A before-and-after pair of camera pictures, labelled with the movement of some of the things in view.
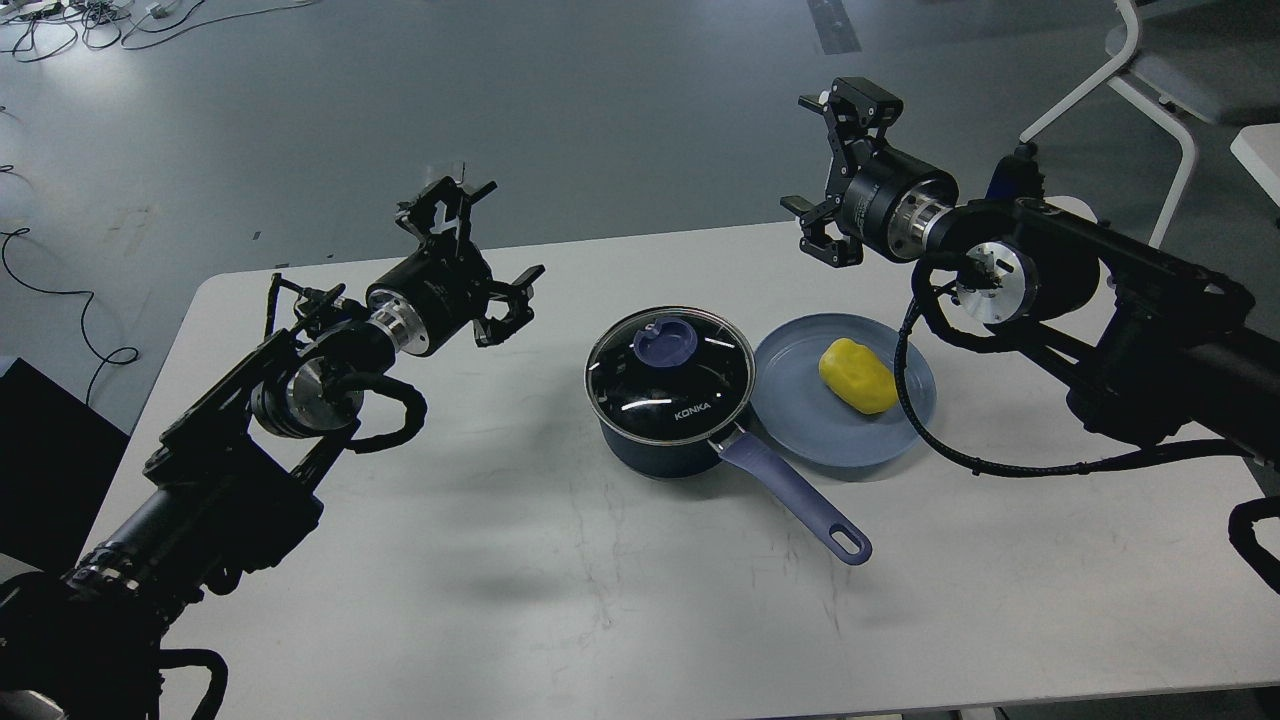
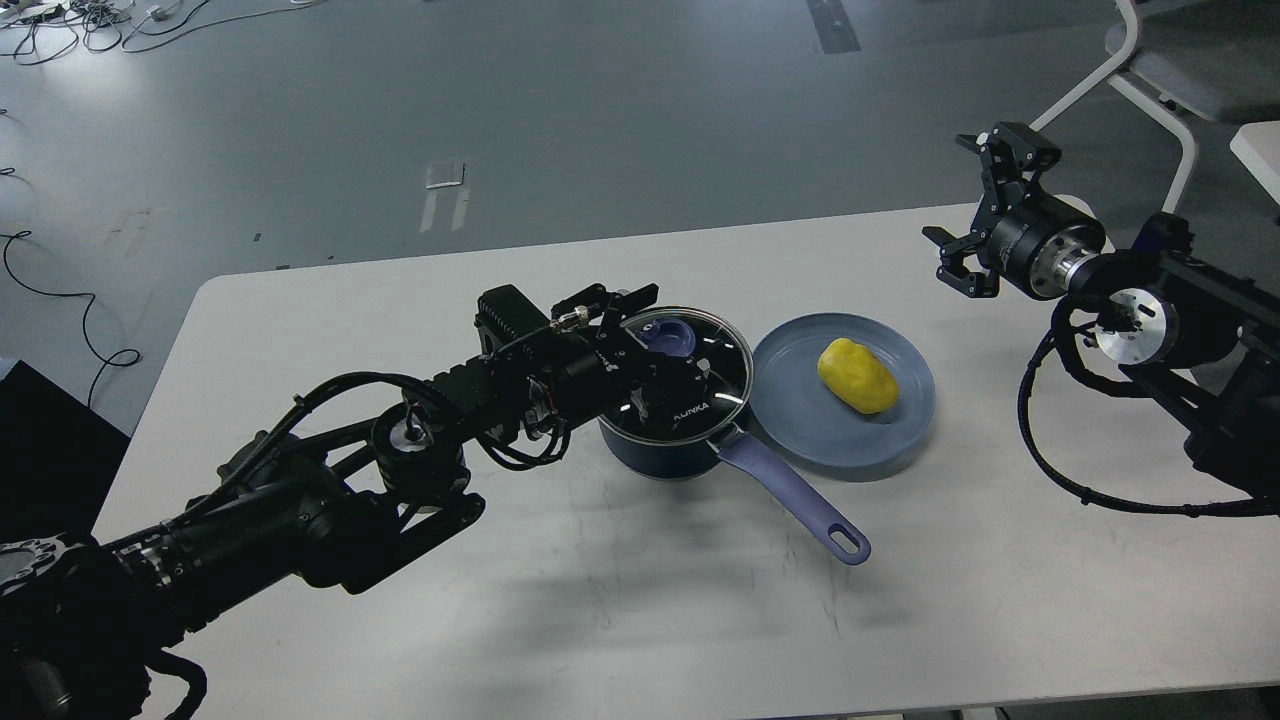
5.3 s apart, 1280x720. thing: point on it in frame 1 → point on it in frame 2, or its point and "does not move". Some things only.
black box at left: x=58 y=458 does not move
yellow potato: x=858 y=375 does not move
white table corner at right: x=1258 y=148 does not move
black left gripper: x=441 y=289 → x=593 y=366
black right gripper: x=888 y=200 → x=1038 y=243
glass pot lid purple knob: x=671 y=344 does not move
